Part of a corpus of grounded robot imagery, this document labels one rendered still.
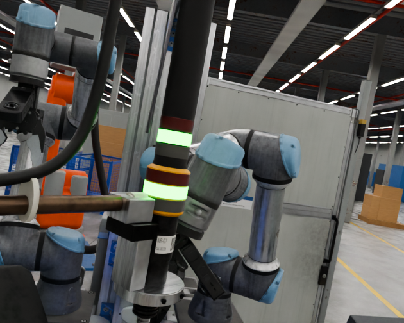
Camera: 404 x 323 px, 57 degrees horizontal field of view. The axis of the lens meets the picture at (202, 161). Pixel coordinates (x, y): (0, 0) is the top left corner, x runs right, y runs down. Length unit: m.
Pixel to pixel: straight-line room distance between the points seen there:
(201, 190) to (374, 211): 12.28
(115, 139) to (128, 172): 7.20
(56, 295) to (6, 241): 0.21
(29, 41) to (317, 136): 1.98
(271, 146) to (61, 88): 3.57
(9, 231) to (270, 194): 0.75
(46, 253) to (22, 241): 0.07
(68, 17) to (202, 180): 3.93
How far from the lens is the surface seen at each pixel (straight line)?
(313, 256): 2.66
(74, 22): 4.41
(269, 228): 1.11
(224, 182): 0.59
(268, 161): 1.03
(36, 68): 0.87
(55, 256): 1.19
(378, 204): 12.81
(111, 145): 8.51
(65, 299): 1.23
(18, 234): 1.19
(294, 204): 2.50
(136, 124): 1.31
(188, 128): 0.35
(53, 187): 4.23
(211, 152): 0.58
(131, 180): 1.31
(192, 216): 0.58
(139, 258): 0.35
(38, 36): 0.88
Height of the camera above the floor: 1.61
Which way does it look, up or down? 3 degrees down
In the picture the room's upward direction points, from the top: 10 degrees clockwise
